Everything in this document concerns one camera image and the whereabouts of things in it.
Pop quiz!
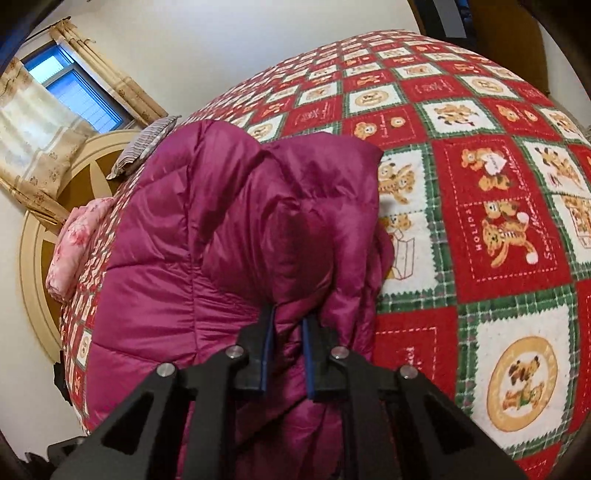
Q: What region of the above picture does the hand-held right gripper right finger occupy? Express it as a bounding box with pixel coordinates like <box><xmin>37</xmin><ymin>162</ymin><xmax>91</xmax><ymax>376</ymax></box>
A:
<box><xmin>301</xmin><ymin>315</ymin><xmax>529</xmax><ymax>480</ymax></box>

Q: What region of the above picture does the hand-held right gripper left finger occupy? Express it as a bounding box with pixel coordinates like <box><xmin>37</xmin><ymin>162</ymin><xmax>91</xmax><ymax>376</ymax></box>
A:
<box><xmin>48</xmin><ymin>306</ymin><xmax>278</xmax><ymax>480</ymax></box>

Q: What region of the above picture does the magenta quilted down jacket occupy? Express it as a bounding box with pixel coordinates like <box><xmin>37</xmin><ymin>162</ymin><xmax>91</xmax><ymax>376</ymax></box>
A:
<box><xmin>85</xmin><ymin>119</ymin><xmax>395</xmax><ymax>480</ymax></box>

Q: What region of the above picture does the pink floral folded blanket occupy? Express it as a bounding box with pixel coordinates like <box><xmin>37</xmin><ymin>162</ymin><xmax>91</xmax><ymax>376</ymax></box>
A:
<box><xmin>45</xmin><ymin>198</ymin><xmax>114</xmax><ymax>303</ymax></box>

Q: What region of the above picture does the red patchwork printed bedspread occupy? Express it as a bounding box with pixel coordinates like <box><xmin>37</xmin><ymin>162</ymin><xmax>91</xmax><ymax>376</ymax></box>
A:
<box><xmin>59</xmin><ymin>30</ymin><xmax>591</xmax><ymax>480</ymax></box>

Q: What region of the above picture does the striped pillow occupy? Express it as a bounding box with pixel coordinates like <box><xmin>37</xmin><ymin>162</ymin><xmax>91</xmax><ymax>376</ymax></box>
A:
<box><xmin>106</xmin><ymin>115</ymin><xmax>182</xmax><ymax>181</ymax></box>

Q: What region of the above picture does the beige wooden headboard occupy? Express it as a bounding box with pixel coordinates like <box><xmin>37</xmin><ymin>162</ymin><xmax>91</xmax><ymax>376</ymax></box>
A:
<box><xmin>19</xmin><ymin>129</ymin><xmax>141</xmax><ymax>365</ymax></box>

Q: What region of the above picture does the beige floral curtain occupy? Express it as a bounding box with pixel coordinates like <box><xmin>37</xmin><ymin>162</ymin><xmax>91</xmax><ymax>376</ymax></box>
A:
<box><xmin>0</xmin><ymin>18</ymin><xmax>168</xmax><ymax>227</ymax></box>

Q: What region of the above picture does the window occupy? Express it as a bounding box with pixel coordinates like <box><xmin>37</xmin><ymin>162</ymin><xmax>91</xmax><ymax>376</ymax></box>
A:
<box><xmin>21</xmin><ymin>41</ymin><xmax>134</xmax><ymax>134</ymax></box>

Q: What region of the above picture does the wooden door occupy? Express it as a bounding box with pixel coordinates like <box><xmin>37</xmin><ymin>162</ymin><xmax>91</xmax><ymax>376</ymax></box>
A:
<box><xmin>466</xmin><ymin>0</ymin><xmax>555</xmax><ymax>95</ymax></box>

